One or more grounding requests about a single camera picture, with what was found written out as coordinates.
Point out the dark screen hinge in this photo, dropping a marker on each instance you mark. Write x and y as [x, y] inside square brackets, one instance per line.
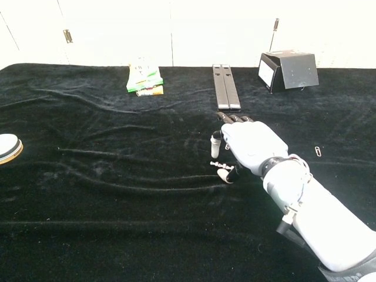
[276, 24]

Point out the green snack packet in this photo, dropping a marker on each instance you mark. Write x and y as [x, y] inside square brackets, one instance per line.
[144, 77]

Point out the black velvet tablecloth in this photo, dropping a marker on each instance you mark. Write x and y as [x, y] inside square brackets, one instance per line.
[117, 223]

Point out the orange yellow snack packet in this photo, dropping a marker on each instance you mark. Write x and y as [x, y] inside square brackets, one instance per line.
[151, 91]

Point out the round tin with white lid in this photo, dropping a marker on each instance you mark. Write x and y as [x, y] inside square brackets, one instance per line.
[7, 145]

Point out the black cardboard box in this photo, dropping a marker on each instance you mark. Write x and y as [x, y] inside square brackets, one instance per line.
[298, 72]

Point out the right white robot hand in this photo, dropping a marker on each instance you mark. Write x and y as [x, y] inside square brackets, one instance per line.
[255, 141]

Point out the brass screen hinge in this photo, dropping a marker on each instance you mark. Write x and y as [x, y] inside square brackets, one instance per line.
[67, 36]

